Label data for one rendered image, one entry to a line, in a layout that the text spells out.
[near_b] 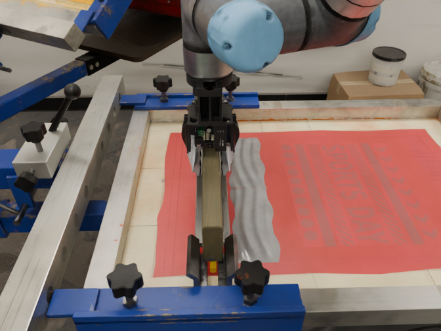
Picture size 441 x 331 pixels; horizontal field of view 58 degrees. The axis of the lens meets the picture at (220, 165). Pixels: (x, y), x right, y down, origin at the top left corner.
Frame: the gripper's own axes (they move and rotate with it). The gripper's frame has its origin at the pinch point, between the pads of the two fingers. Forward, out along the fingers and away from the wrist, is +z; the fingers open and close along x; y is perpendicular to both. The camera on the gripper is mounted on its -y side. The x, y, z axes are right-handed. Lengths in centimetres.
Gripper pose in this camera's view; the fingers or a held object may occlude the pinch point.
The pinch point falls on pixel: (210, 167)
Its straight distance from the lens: 74.8
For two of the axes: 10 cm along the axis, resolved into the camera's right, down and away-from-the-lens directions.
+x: 10.0, -0.2, 0.2
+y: 0.3, 6.1, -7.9
